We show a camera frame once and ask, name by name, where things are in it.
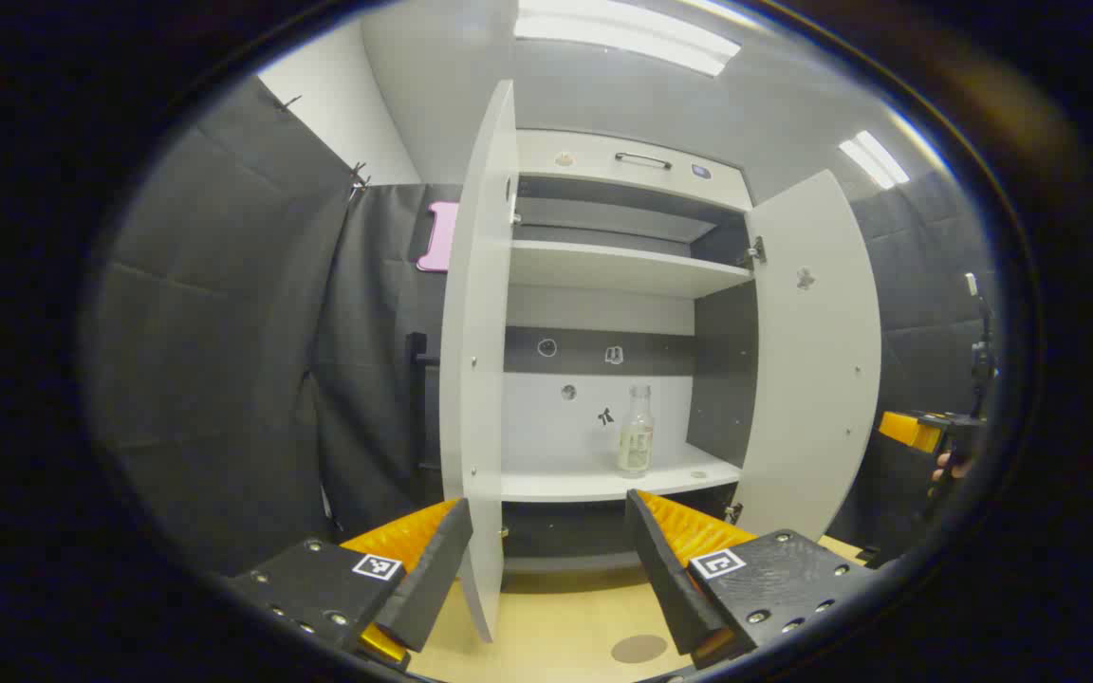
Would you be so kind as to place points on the white and grey cabinet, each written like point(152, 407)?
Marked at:
point(594, 427)

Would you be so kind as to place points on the white cabinet shelf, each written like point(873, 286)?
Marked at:
point(622, 270)
point(584, 484)

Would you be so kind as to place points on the round grey coaster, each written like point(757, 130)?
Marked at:
point(639, 649)

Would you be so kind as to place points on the small ceiling light panel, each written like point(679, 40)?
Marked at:
point(874, 158)

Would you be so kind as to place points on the large ceiling light panel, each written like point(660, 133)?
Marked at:
point(622, 33)

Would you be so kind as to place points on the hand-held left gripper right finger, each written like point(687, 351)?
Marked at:
point(665, 579)

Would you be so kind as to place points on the white cabinet drawer front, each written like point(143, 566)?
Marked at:
point(594, 166)

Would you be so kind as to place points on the white cabinet door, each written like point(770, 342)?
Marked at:
point(812, 379)
point(475, 379)

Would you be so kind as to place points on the clear glass bottle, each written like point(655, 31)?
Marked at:
point(636, 446)

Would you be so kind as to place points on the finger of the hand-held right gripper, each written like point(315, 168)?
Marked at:
point(907, 432)

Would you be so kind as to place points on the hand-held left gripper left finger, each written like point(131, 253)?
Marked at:
point(433, 579)

